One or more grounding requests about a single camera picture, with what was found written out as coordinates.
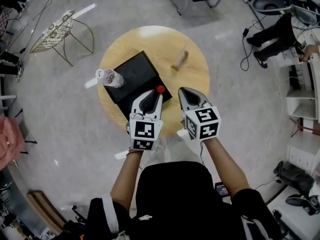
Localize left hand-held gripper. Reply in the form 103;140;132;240
126;89;164;152

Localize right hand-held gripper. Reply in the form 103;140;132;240
177;86;222;142

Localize black drawer box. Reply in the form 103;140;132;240
104;50;174;122

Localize person's right forearm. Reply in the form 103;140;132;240
204;136;251;200

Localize person's left forearm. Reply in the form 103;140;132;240
109;150;145;212

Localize wooden card stand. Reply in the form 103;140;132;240
171;43;190;72

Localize person's light trousers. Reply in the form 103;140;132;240
142;131;203;170

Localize clear plastic water bottle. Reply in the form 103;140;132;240
95;68;125;89

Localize round wooden table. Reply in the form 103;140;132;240
97;25;211;136

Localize person's black shirt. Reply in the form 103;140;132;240
87;160;281;240

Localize black device with screen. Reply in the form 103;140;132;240
214;181;232;204

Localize white cubby shelf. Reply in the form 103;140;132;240
286;58;320;132

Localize red tripod stand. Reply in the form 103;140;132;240
289;117;314;138

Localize dark grey bag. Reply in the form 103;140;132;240
273;160;315;198

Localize pink padded chair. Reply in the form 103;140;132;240
0;108;38;171

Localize long white desk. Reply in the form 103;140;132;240
0;73;17;115

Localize wooden board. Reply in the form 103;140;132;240
26;190;67;235

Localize white corner desk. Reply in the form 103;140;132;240
264;183;320;240

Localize checkered cloth table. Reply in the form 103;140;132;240
0;6;15;39

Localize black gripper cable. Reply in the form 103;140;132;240
199;141;206;166

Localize black floor cable with adapter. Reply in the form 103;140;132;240
240;20;266;72

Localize white shoulder strap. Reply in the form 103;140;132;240
101;193;120;235
241;215;266;240

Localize gold wire chair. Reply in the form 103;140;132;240
29;8;95;67

